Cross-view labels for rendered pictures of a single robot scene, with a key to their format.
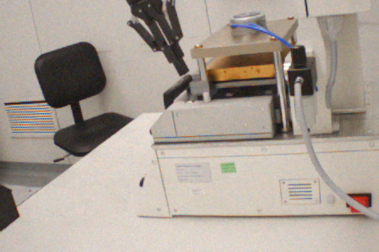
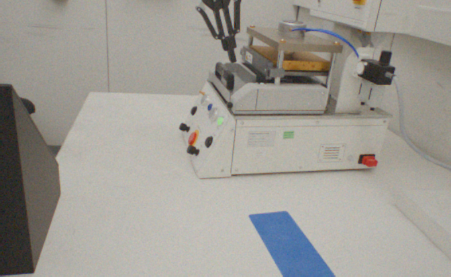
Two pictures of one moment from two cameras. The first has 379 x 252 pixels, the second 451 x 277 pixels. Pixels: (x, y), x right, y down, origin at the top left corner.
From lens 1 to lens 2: 70 cm
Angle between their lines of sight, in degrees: 37
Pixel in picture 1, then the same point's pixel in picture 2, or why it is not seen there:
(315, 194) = (340, 154)
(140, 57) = (27, 38)
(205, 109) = (284, 90)
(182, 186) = (248, 149)
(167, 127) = (249, 102)
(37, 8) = not seen: outside the picture
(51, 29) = not seen: outside the picture
